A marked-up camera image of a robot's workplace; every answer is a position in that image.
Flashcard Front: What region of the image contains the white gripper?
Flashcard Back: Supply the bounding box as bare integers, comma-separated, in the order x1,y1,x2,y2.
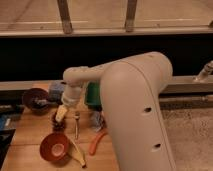
55,85,83,122

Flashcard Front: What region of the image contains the dark purple grape bunch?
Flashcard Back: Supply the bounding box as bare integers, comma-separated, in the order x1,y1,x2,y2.
51,114,66,132

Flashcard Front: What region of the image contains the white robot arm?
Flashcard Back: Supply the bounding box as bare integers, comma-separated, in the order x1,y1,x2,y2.
56,52,176,171

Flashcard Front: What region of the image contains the green plastic tray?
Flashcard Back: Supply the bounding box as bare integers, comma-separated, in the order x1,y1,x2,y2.
85,82,101,107

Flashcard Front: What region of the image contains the silver fork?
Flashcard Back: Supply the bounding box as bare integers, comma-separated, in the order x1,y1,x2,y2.
75,111,80,140

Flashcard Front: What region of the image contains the blue sponge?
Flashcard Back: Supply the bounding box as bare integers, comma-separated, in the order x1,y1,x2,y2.
49,82,65,101

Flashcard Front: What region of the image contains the dark purple bowl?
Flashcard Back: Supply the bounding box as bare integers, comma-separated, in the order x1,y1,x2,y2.
22,88,49,113

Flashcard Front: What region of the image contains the red-brown bowl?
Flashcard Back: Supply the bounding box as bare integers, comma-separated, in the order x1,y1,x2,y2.
39,132,70,162

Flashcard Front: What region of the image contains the yellow banana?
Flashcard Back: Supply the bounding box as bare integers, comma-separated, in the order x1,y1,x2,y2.
68,140,86,168

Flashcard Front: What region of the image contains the orange carrot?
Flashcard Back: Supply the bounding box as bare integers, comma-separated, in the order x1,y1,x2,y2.
89,130,107,156

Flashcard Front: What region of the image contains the black-handled utensil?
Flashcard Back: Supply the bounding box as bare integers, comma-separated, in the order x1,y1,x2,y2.
33,99,57,108

